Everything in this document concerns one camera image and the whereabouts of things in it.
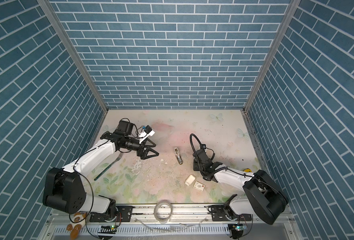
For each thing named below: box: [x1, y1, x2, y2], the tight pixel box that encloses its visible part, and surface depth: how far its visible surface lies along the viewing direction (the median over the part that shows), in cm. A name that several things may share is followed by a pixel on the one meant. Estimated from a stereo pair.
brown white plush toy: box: [66, 212, 87, 240], surface depth 70 cm
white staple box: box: [193, 181, 206, 192], surface depth 84 cm
